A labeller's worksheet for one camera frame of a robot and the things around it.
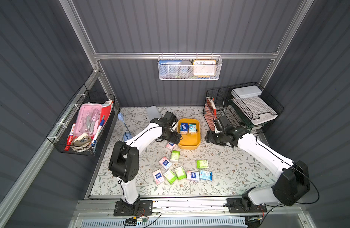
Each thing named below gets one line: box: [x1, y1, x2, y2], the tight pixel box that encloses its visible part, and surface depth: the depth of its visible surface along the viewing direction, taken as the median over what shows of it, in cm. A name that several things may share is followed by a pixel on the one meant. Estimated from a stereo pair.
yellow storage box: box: [177, 117, 201, 151], surface depth 103 cm
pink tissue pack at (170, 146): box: [165, 142, 176, 151], surface depth 97 cm
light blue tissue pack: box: [199, 169, 214, 181], surface depth 84 cm
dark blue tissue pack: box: [180, 122, 188, 133], surface depth 103 cm
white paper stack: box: [231, 85, 279, 126], surface depth 97 cm
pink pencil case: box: [73, 103, 103, 137], surface depth 73 cm
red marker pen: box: [64, 123, 76, 151], surface depth 66 cm
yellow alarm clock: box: [193, 59, 217, 76], surface depth 90 cm
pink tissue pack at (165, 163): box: [158, 156, 173, 171], surface depth 88 cm
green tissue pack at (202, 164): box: [196, 159, 209, 170], surface depth 88 cm
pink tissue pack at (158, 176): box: [152, 169, 165, 186], surface depth 84 cm
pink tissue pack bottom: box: [186, 170, 200, 181], surface depth 84 cm
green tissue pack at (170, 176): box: [163, 169, 178, 185], surface depth 84 cm
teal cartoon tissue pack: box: [188, 123, 197, 134], surface depth 102 cm
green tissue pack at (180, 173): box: [174, 165, 187, 181], surface depth 85 cm
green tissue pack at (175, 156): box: [170, 150, 181, 162], surface depth 92 cm
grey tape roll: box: [178, 59, 194, 78], surface depth 89 cm
